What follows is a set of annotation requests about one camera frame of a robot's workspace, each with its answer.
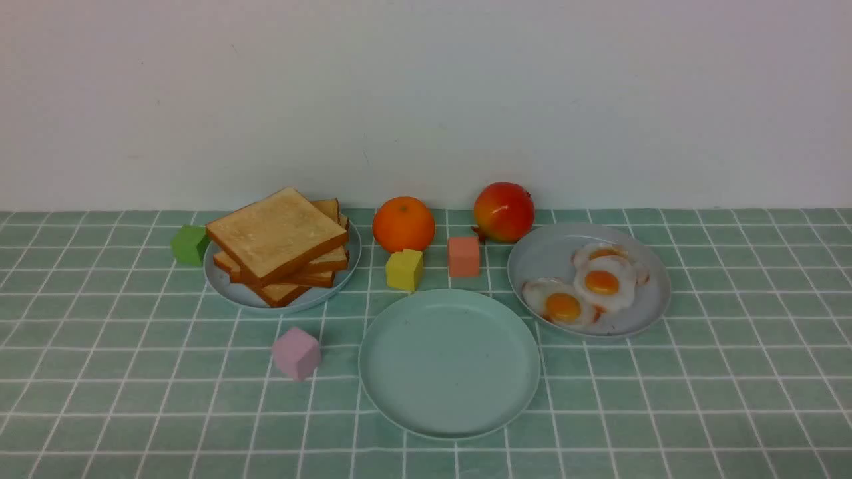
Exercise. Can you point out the green round plate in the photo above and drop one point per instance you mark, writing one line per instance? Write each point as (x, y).
(449, 364)

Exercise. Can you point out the grey plate with eggs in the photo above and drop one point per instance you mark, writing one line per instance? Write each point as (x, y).
(547, 252)

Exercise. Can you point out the grey plate with toast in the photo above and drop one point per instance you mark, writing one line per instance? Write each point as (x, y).
(241, 296)

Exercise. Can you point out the fried egg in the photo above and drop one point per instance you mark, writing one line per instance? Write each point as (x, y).
(592, 251)
(557, 302)
(609, 283)

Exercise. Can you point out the green cube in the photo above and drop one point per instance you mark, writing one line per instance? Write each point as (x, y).
(189, 244)

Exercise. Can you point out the red pomegranate fruit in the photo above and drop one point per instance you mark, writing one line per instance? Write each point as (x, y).
(504, 212)

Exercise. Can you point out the green checkered tablecloth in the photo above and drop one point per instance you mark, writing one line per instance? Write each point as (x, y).
(117, 362)

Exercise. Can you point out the toast slice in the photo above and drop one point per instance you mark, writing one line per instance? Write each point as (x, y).
(337, 259)
(276, 236)
(323, 279)
(279, 295)

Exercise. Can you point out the yellow cube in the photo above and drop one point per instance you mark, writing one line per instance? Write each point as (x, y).
(404, 270)

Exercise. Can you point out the salmon orange cube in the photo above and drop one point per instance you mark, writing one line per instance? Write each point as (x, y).
(463, 256)

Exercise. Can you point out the pink cube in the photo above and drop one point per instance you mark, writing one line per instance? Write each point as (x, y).
(297, 354)

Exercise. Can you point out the orange fruit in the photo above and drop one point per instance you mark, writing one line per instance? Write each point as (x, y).
(403, 223)

